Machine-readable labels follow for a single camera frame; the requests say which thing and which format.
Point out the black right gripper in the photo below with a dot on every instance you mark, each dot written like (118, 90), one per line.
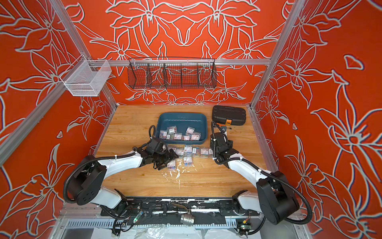
(214, 144)

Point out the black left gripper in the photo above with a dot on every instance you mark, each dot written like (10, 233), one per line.
(169, 158)

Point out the twelfth clear paper clip box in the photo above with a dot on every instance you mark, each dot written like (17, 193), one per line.
(172, 165)

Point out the blue plastic storage tray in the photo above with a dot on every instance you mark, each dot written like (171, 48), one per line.
(182, 121)

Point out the eleventh clear paper clip box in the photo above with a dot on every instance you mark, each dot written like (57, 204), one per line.
(188, 161)

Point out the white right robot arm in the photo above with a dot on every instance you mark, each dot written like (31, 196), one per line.
(275, 198)

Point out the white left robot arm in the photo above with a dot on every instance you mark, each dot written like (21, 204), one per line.
(84, 184)

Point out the black plastic tool case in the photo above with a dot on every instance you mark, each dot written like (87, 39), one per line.
(228, 115)

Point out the silver metal cylinder fitting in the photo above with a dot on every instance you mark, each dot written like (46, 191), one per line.
(187, 219)

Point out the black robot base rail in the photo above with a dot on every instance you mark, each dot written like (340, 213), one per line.
(207, 212)

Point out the black wire wall basket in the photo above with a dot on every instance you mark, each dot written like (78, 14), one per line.
(172, 73)

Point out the white wire mesh basket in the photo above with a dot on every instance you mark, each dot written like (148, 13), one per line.
(84, 80)

